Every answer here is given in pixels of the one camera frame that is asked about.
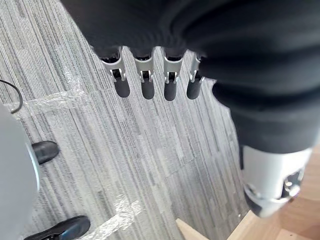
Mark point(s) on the dark robot foot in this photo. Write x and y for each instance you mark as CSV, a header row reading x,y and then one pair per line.
x,y
45,151
62,228

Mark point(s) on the silver robot leg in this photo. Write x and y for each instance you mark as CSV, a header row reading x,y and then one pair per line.
x,y
15,175

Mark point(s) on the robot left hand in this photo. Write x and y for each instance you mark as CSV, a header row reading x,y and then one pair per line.
x,y
225,50

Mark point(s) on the clear floor tape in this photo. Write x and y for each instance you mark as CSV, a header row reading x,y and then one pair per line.
x,y
70,97

